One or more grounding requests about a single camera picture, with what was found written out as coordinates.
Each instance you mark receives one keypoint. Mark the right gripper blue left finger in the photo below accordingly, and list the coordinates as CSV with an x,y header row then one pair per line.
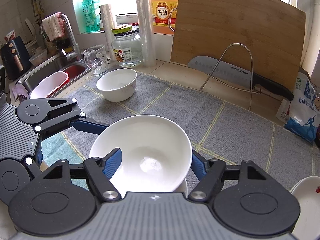
x,y
99,172

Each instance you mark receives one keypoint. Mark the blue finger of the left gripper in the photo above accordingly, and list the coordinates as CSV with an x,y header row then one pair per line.
x,y
89,126
39,155

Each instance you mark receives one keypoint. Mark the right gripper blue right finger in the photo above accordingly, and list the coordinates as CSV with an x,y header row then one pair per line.
x,y
209,173

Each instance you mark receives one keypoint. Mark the white plate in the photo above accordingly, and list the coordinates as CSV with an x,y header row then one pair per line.
x,y
307,193

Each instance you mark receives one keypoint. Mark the white bowl pink flowers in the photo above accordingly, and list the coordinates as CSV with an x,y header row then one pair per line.
x,y
182,188

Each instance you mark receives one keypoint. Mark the steel kitchen faucet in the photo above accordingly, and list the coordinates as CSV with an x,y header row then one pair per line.
x,y
76,54

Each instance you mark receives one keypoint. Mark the grey checked cloth mat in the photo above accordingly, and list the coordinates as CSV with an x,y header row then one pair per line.
x,y
215,127

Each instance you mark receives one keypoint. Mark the red white sink basin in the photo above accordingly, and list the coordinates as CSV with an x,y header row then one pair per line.
x,y
52,84

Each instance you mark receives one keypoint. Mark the clear glass mug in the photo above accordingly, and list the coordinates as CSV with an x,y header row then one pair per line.
x,y
96,59

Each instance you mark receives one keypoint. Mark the glass jar green lid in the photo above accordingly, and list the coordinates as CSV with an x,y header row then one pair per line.
x,y
127,46

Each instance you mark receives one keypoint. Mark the green dish soap bottle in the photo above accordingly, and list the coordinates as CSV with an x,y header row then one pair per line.
x,y
91,12

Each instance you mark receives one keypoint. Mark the pink white dish towel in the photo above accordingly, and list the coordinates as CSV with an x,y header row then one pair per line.
x,y
54,26

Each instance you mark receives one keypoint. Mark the white blue salt bag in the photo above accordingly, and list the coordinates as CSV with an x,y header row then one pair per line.
x,y
300,115

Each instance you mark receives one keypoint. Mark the tall plastic wrap roll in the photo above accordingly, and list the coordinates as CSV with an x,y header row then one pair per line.
x,y
145,23

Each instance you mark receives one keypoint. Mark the orange cooking wine jug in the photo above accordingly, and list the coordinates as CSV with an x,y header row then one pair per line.
x,y
162,17

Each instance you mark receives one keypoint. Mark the bamboo cutting board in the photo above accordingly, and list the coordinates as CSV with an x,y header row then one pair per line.
x,y
265,36

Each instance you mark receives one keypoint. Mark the metal wire board stand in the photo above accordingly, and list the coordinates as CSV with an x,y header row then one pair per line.
x,y
232,76

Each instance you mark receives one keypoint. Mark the santoku knife black handle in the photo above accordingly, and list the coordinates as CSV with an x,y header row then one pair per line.
x,y
205,64

